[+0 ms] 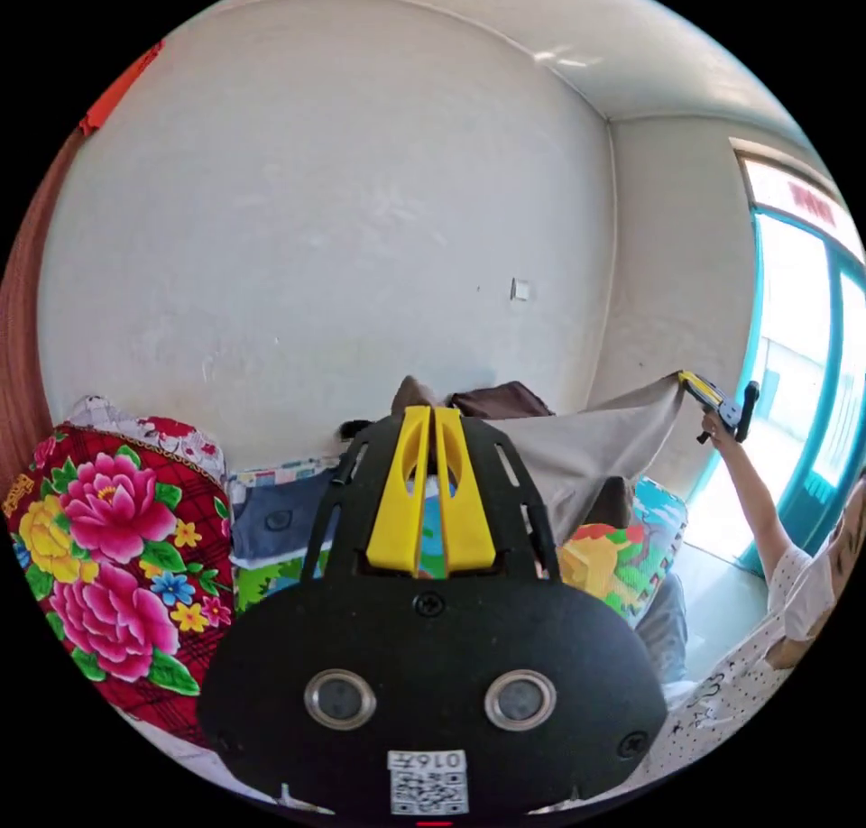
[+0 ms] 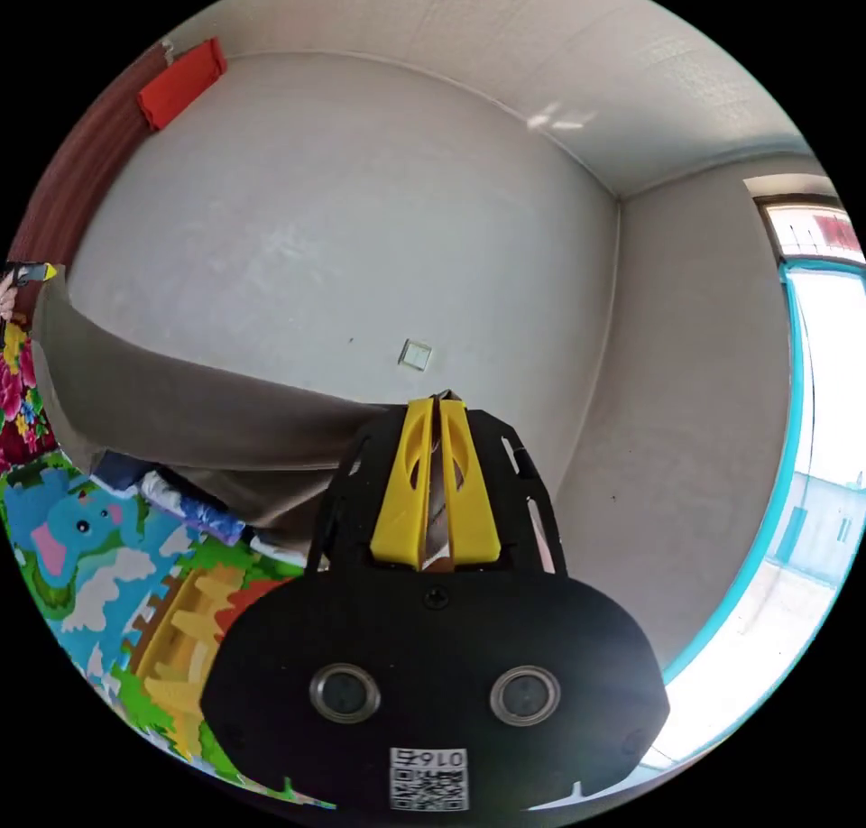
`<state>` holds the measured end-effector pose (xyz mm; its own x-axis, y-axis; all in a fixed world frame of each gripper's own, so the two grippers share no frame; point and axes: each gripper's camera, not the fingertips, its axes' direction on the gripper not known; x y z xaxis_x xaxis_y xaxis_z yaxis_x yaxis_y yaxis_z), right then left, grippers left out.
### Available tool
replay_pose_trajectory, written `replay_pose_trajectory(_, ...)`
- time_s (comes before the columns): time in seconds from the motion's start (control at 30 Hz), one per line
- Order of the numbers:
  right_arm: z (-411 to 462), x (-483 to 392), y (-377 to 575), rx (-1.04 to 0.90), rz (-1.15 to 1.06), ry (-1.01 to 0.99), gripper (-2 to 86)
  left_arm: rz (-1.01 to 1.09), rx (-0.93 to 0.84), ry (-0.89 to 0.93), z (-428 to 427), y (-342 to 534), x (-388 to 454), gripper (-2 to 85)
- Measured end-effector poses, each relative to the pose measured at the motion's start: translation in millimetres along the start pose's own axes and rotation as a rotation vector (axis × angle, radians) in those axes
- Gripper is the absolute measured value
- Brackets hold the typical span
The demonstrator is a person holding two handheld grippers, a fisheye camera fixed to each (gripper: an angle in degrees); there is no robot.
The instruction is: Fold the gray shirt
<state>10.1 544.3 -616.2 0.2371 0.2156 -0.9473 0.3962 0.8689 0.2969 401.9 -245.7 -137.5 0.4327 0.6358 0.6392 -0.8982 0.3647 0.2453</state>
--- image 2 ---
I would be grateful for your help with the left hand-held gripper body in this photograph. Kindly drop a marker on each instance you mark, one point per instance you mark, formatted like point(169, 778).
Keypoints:
point(18, 276)

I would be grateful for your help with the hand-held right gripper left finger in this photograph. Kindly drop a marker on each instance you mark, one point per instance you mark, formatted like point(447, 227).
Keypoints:
point(399, 503)

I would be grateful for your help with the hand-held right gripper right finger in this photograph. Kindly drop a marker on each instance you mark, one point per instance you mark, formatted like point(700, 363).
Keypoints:
point(470, 510)

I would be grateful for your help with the gray shirt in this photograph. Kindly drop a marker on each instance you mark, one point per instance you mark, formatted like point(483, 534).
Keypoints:
point(203, 402)

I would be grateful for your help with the person's left hand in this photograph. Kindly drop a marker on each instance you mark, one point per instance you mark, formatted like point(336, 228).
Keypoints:
point(6, 299)

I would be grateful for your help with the dark red curtain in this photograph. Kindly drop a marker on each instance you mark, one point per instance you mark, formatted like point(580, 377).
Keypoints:
point(81, 165)

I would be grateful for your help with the red floral blanket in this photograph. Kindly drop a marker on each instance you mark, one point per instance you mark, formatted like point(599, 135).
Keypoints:
point(17, 402)

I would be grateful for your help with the bed with cartoon printed sheet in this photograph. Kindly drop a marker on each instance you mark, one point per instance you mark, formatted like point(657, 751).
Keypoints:
point(101, 605)

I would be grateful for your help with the white wall switch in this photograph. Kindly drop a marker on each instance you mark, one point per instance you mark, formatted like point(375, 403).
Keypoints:
point(415, 355)

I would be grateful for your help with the window with teal frame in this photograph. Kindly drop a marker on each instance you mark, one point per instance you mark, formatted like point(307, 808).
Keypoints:
point(825, 368)

